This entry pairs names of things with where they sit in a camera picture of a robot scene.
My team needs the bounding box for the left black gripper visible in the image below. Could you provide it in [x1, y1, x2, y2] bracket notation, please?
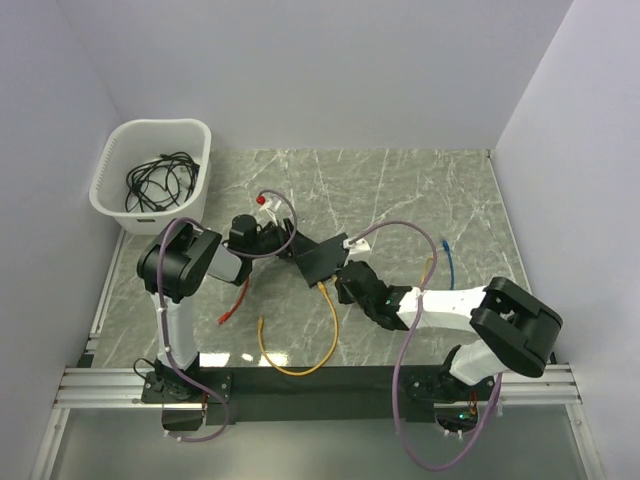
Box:
[248, 218, 320, 260]

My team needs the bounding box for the yellow ethernet cable long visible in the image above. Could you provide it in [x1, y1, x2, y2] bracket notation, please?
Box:
[257, 281, 340, 378]

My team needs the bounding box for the black network switch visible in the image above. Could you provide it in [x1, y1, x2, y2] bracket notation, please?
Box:
[293, 233, 348, 288]

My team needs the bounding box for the yellow ethernet cable short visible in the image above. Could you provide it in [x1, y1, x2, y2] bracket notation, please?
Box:
[420, 256, 434, 290]

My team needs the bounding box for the blue ethernet cable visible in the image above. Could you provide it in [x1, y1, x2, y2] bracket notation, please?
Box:
[440, 238, 457, 291]

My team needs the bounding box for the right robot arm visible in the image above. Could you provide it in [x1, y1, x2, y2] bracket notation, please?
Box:
[336, 261, 563, 403]

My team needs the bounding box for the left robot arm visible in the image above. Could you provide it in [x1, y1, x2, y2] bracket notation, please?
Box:
[137, 214, 318, 402]

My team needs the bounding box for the white plastic basket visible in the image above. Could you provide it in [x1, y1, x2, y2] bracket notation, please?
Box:
[89, 118, 212, 235]

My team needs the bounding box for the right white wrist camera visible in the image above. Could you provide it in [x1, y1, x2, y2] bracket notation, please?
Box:
[343, 238, 371, 262]

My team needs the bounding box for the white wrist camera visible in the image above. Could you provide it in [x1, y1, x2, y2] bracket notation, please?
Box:
[343, 238, 371, 262]
[256, 194, 282, 223]

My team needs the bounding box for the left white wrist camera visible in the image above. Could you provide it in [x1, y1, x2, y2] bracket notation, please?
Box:
[256, 194, 282, 223]

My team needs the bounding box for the red ethernet cable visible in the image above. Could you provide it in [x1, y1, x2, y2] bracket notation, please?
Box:
[215, 277, 251, 326]

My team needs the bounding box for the black cable bundle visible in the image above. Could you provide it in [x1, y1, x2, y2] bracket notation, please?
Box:
[123, 151, 201, 214]

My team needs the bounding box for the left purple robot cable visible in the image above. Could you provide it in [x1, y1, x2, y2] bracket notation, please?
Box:
[135, 188, 300, 444]

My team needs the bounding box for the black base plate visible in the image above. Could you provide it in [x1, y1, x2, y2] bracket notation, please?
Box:
[141, 365, 495, 431]

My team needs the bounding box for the aluminium rail frame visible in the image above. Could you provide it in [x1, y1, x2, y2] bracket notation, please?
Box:
[29, 149, 609, 480]

